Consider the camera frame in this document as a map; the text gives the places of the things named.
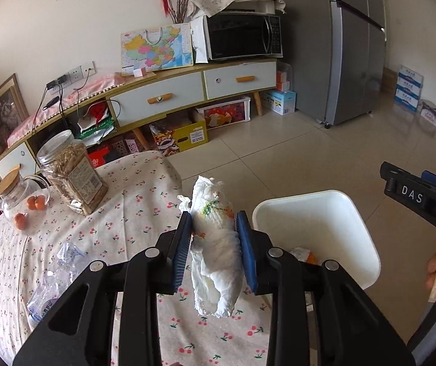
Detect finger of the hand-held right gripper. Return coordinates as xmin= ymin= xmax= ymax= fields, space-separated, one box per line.
xmin=380 ymin=161 xmax=424 ymax=199

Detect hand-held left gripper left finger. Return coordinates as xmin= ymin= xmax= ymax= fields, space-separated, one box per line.
xmin=12 ymin=210 xmax=193 ymax=366

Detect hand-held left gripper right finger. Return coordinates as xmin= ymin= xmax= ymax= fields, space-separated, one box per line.
xmin=235 ymin=210 xmax=413 ymax=366

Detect white tissue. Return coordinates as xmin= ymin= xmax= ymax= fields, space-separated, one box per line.
xmin=178 ymin=175 xmax=244 ymax=318

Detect white plastic bin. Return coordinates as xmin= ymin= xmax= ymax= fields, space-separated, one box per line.
xmin=252 ymin=190 xmax=381 ymax=309

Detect cherry print tablecloth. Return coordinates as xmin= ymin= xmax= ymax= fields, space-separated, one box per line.
xmin=0 ymin=150 xmax=314 ymax=366

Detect clear plastic bag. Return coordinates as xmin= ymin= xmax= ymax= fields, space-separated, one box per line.
xmin=420 ymin=101 xmax=436 ymax=126

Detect stack of blue white boxes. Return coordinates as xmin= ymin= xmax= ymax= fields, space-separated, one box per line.
xmin=395 ymin=65 xmax=424 ymax=112

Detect crumpled clear plastic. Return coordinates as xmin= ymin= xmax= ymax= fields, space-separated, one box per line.
xmin=56 ymin=241 xmax=89 ymax=279

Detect yellow cardboard box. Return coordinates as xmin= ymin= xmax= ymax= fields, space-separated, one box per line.
xmin=149 ymin=120 xmax=209 ymax=156

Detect dark red patterned box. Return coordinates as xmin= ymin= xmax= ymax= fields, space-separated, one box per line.
xmin=109 ymin=133 xmax=147 ymax=158

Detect clear jar of seeds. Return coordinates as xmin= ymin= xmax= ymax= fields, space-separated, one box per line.
xmin=36 ymin=130 xmax=109 ymax=216

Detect blue white carton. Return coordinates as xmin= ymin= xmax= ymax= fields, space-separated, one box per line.
xmin=261 ymin=89 xmax=296 ymax=116

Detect white storage box red print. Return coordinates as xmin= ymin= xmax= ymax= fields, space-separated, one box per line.
xmin=196 ymin=95 xmax=251 ymax=128

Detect grey refrigerator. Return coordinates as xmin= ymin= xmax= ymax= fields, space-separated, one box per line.
xmin=262 ymin=0 xmax=388 ymax=126

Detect white orange carton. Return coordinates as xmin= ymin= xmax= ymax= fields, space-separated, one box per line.
xmin=276 ymin=63 xmax=292 ymax=92

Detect clear plastic water bottle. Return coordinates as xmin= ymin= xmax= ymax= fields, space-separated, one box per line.
xmin=27 ymin=274 xmax=77 ymax=330

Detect red green shopping bag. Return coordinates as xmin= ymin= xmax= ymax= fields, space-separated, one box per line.
xmin=77 ymin=101 xmax=115 ymax=140

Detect wooden sideboard with white drawers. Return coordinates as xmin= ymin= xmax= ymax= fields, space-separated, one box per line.
xmin=6 ymin=59 xmax=279 ymax=153

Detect glass teapot with wooden lid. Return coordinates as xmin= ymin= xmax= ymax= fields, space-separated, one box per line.
xmin=0 ymin=170 xmax=51 ymax=236

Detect pink cloth runner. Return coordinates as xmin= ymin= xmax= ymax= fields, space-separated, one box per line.
xmin=8 ymin=72 xmax=158 ymax=147

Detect wooden shelf unit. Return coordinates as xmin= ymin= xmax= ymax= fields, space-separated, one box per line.
xmin=0 ymin=97 xmax=39 ymax=206

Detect map print bag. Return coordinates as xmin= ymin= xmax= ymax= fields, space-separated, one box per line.
xmin=121 ymin=23 xmax=194 ymax=76

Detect black microwave oven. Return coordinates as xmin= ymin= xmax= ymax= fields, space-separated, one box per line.
xmin=203 ymin=12 xmax=283 ymax=62

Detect framed picture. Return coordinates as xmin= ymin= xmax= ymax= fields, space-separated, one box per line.
xmin=0 ymin=74 xmax=30 ymax=130

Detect dried branches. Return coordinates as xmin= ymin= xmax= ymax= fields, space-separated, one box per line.
xmin=172 ymin=0 xmax=192 ymax=23

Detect black cable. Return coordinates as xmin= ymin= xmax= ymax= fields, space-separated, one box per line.
xmin=33 ymin=78 xmax=89 ymax=138

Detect white wall sockets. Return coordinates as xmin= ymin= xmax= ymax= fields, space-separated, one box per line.
xmin=46 ymin=61 xmax=96 ymax=94

